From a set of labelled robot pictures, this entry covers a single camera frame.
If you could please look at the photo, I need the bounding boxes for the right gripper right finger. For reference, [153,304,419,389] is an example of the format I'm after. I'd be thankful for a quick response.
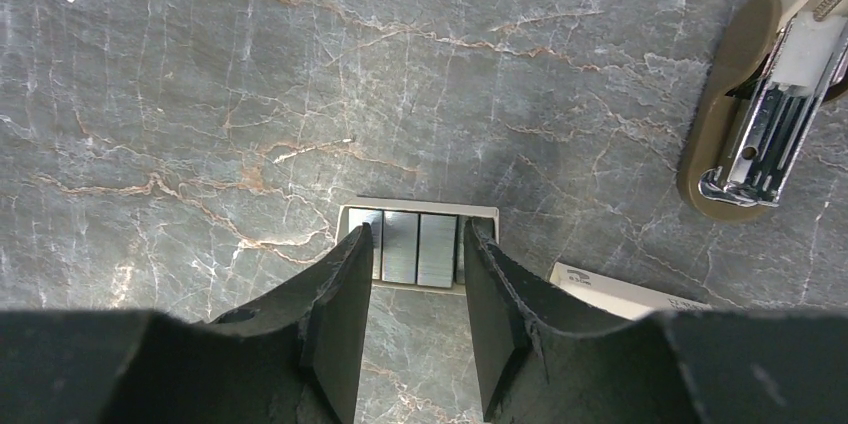
[464,219,847,423]

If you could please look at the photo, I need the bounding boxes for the beige stapler base half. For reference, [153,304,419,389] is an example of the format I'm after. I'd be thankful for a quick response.
[677,0,847,222]

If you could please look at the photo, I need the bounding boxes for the white staple tray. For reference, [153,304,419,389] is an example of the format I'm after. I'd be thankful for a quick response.
[335,196,500,296]

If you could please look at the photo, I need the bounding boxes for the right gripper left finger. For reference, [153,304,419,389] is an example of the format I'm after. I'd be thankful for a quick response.
[1,224,373,423]

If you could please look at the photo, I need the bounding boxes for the white staple box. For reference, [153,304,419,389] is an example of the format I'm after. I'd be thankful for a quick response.
[549,263,712,321]

